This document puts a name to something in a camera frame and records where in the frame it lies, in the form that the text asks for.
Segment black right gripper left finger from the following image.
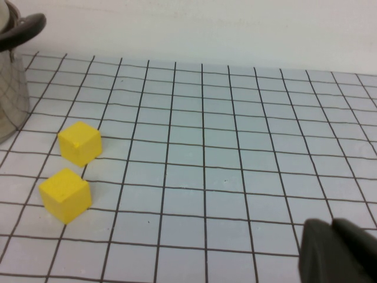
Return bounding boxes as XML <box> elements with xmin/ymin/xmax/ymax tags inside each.
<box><xmin>297</xmin><ymin>218</ymin><xmax>376</xmax><ymax>283</ymax></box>

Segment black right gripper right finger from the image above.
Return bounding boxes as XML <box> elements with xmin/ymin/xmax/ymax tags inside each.
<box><xmin>332</xmin><ymin>218</ymin><xmax>377</xmax><ymax>283</ymax></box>

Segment white black-grid tablecloth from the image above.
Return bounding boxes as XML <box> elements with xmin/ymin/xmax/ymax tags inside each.
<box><xmin>0</xmin><ymin>51</ymin><xmax>377</xmax><ymax>283</ymax></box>

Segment yellow cube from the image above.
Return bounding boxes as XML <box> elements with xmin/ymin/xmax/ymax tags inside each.
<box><xmin>38</xmin><ymin>168</ymin><xmax>92</xmax><ymax>225</ymax></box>
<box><xmin>57</xmin><ymin>121</ymin><xmax>102</xmax><ymax>169</ymax></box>

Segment stainless steel pot black handles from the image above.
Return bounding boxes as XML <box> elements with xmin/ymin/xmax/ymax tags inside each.
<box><xmin>0</xmin><ymin>13</ymin><xmax>47</xmax><ymax>145</ymax></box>

